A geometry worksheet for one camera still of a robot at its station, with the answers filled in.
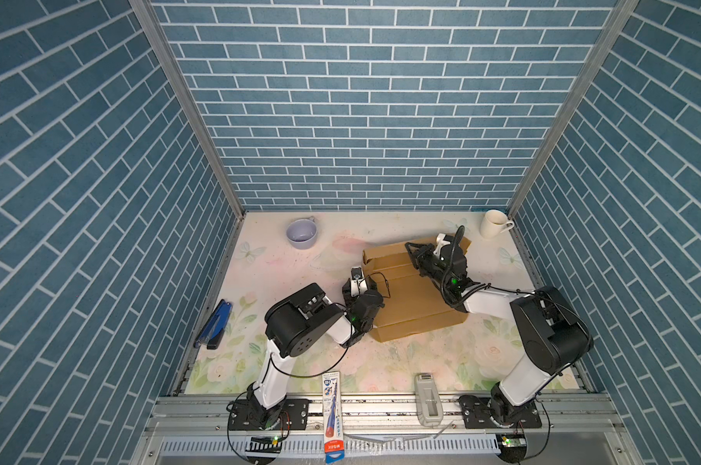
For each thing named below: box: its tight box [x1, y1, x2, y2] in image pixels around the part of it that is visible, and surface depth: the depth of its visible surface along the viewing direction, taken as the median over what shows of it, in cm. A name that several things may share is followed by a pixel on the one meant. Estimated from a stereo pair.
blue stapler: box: [193, 298, 233, 350], surface depth 88 cm
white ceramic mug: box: [480, 209, 515, 240], surface depth 110 cm
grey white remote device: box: [414, 372, 445, 428], surface depth 75 cm
